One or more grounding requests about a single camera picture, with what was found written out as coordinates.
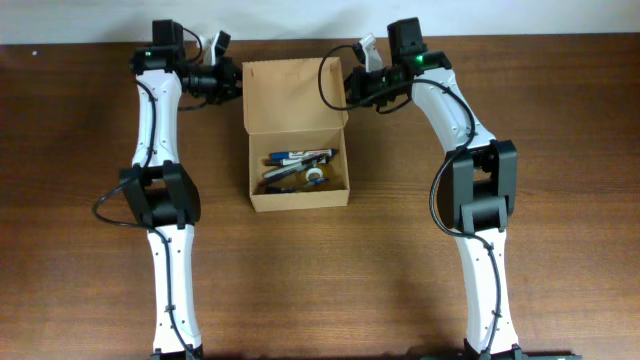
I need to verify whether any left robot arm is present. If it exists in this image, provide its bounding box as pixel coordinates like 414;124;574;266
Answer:
119;20;242;359

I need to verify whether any grey Sharpie marker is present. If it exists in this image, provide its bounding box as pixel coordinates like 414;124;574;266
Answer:
264;158;321;183

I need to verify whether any yellow tape roll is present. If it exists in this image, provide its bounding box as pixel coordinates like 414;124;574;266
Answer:
302;166;333;185

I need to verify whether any cardboard box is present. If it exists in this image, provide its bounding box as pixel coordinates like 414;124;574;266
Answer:
242;57;350;212

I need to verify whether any blue ballpoint pen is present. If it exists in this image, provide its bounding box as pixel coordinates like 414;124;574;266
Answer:
265;177;330;194

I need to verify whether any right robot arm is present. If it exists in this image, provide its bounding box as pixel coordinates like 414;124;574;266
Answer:
345;18;524;359

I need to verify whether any black whiteboard marker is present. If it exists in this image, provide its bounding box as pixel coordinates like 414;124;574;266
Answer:
264;154;331;167

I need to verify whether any blue whiteboard marker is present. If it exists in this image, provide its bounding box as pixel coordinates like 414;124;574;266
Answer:
269;148;339;160

